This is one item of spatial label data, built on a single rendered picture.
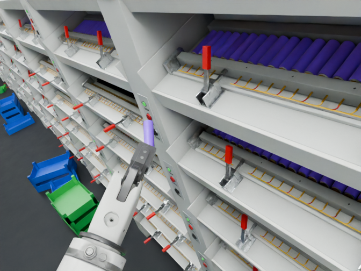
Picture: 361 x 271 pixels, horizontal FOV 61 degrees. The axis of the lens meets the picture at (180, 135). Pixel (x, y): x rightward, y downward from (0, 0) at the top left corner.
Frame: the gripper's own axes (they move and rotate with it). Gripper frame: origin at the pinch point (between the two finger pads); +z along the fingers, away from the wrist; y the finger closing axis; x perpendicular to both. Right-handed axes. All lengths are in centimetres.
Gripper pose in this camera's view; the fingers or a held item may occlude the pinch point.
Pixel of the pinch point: (143, 158)
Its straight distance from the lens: 53.8
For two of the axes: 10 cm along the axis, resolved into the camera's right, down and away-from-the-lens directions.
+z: 3.3, -8.0, 5.0
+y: -2.1, 4.6, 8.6
